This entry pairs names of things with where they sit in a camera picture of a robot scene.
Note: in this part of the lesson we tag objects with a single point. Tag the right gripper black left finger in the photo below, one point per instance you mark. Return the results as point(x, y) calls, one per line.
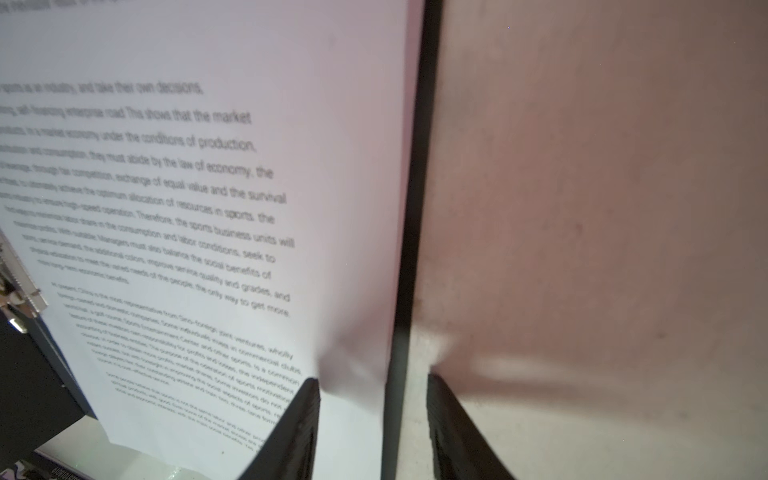
point(289, 451)

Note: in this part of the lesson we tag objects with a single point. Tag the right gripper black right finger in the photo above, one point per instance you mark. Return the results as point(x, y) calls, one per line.
point(460, 451)

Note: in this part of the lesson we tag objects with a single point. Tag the black file folder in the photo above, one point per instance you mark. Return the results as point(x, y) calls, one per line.
point(414, 240)

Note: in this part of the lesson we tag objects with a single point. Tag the metal folder clip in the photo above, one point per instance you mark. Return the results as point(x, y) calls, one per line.
point(21, 299)

